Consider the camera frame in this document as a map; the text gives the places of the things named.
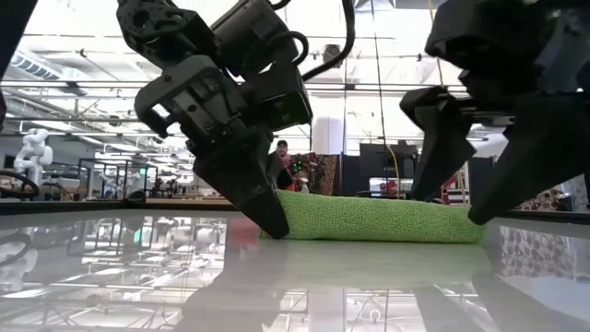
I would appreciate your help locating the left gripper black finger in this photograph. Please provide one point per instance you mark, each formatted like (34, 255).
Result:
(279, 173)
(239, 175)

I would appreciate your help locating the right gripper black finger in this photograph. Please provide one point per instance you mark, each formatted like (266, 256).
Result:
(444, 138)
(544, 152)

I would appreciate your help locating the green microfibre towel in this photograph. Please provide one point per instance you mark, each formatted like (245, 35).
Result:
(369, 216)

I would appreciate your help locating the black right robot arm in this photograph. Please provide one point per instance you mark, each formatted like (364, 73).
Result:
(567, 46)

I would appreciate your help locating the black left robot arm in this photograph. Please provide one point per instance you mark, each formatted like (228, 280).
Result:
(156, 27)

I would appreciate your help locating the person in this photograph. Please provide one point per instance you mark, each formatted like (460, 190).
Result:
(282, 147)

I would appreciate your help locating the dark patterned cloth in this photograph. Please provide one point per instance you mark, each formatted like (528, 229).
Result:
(320, 173)

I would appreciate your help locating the white spotted cloth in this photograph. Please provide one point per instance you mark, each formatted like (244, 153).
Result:
(546, 200)

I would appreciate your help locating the white cylindrical column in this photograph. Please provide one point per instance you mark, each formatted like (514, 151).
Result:
(327, 136)

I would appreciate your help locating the black cabinet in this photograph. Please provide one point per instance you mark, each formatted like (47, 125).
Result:
(382, 159)

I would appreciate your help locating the round black ceiling device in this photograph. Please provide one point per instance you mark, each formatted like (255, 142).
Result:
(333, 55)

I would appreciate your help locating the white humanoid robot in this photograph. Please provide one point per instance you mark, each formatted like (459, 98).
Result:
(34, 152)

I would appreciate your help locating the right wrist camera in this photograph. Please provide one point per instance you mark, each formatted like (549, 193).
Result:
(484, 37)

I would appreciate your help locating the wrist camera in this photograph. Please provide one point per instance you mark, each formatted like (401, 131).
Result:
(286, 108)
(484, 37)

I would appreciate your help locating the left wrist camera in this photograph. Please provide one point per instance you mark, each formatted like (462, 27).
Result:
(286, 108)

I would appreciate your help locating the black metal frame stand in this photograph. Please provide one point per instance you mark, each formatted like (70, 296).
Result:
(97, 160)

